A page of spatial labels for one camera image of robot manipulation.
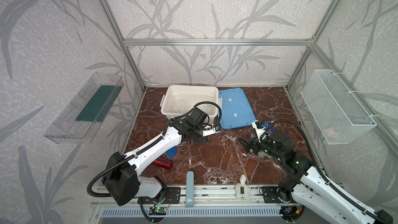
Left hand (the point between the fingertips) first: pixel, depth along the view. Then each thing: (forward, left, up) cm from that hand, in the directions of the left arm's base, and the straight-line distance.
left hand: (207, 127), depth 81 cm
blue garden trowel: (-8, +20, -14) cm, 26 cm away
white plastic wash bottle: (-27, -17, -10) cm, 34 cm away
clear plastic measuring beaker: (+24, +18, -12) cm, 32 cm away
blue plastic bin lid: (+23, -20, -16) cm, 34 cm away
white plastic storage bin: (+26, +3, -5) cm, 27 cm away
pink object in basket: (-6, -58, +7) cm, 59 cm away
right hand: (-4, -19, +4) cm, 20 cm away
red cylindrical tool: (-15, +23, -11) cm, 29 cm away
